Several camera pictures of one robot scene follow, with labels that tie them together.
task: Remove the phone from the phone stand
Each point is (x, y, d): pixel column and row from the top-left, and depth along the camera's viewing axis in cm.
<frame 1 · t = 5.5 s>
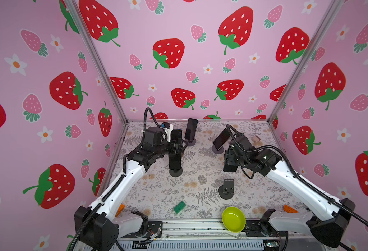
left hand: (182, 142, 75), fingers open
right hand: (228, 155, 76), fingers open
black phone back centre: (188, 130, 104), point 11 cm above the table
grey back centre stand: (192, 143, 110), on the table
black phone tilted centre: (215, 143, 103), point 6 cm above the table
grey centre phone stand: (217, 151, 105), on the table
green lego brick: (179, 207, 82), on the table
lime green bowl: (233, 219, 79), on the table

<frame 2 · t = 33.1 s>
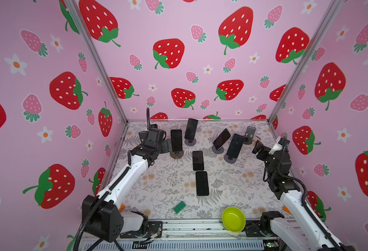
left hand: (162, 142, 83), fingers open
right hand: (265, 143, 77), fingers open
black phone wooden stand: (176, 140, 96), point 13 cm above the table
black phone on right stand: (235, 146, 95), point 11 cm above the table
grey round right phone stand: (229, 159, 100), on the table
black phone front left: (198, 162, 99), on the table
black phone lying flat: (202, 183, 90), on the table
the other named things where they were.

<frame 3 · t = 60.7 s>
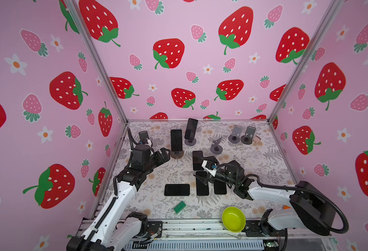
left hand: (164, 153, 78), fingers open
right hand: (197, 165, 77), fingers open
black phone tilted centre: (177, 190, 88), on the table
black phone on right stand: (216, 190, 89), on the table
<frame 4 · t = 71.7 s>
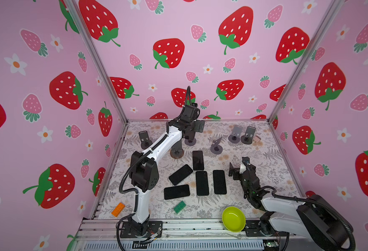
left hand: (196, 121, 89), fingers open
right hand: (238, 163, 87), fingers open
black phone wooden stand: (181, 174, 95), on the table
orange brick left: (118, 209, 81), on the table
